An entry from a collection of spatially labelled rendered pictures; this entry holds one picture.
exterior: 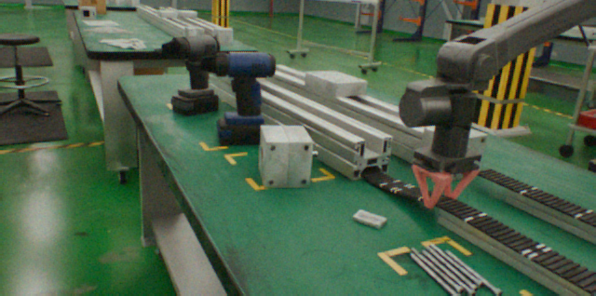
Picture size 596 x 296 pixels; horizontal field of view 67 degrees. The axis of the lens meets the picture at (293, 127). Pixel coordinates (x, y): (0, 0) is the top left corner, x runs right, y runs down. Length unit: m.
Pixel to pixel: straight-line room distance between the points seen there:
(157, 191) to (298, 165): 1.10
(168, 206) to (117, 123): 0.83
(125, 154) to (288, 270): 2.12
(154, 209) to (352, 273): 1.36
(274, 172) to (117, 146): 1.88
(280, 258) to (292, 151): 0.25
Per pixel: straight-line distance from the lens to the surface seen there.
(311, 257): 0.69
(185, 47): 1.28
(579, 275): 0.74
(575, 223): 0.92
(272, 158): 0.86
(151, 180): 1.87
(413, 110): 0.72
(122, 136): 2.66
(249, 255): 0.68
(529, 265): 0.76
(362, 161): 0.94
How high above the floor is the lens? 1.16
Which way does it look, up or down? 18 degrees down
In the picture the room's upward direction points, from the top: 4 degrees clockwise
